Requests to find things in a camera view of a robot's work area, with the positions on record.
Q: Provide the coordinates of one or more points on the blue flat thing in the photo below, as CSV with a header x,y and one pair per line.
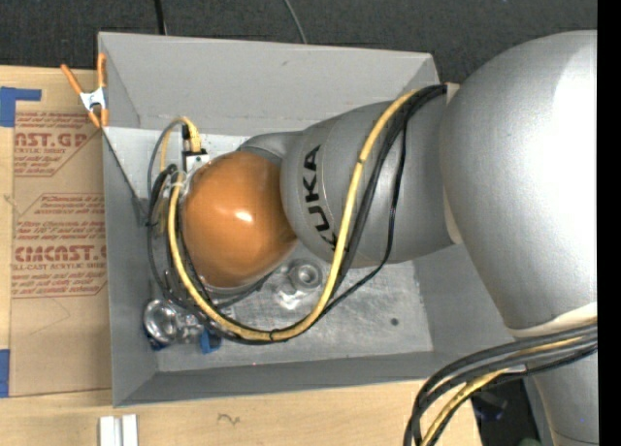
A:
x,y
211,343

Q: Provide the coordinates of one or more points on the clear glass thing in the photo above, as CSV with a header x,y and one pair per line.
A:
x,y
305,273
167,322

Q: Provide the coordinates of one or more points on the grey metal bin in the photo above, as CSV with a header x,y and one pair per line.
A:
x,y
242,75

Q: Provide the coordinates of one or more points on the brown cardboard board, red print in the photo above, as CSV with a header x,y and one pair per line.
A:
x,y
58,337

